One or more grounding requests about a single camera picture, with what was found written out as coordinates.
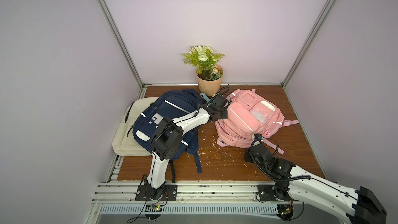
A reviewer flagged pink backpack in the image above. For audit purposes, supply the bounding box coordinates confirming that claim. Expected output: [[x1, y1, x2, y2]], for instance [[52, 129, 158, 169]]
[[215, 89, 299, 155]]

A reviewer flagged navy blue backpack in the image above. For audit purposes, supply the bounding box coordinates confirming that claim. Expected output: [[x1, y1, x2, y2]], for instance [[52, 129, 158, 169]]
[[132, 88, 206, 174]]

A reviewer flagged cream white backpack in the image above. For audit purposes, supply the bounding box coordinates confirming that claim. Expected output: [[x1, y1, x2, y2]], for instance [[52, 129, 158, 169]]
[[112, 97, 158, 156]]

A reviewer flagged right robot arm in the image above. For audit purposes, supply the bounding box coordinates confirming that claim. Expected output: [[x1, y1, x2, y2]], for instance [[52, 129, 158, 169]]
[[245, 133, 387, 224]]

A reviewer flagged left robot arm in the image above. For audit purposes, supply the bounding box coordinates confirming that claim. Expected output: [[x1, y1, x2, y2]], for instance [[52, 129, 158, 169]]
[[145, 91, 232, 199]]

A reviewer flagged teal plastic paddle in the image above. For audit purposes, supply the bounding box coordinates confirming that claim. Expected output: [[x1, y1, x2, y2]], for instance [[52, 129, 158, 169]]
[[200, 92, 211, 103]]

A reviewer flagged beige plant pot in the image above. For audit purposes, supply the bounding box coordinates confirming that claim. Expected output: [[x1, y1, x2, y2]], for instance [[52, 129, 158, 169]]
[[196, 65, 223, 96]]

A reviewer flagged artificial green flowering plant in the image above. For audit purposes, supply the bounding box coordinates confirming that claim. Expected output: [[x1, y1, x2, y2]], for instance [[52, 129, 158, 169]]
[[182, 45, 224, 81]]

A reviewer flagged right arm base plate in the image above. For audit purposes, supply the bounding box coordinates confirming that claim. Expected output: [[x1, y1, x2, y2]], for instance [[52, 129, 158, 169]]
[[257, 184, 291, 202]]

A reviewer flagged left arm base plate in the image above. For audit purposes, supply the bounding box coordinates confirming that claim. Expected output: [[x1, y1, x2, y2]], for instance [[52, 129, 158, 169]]
[[135, 184, 178, 202]]

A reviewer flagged aluminium front rail frame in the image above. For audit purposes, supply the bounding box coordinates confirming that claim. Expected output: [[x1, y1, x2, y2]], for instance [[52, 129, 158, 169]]
[[84, 181, 304, 224]]

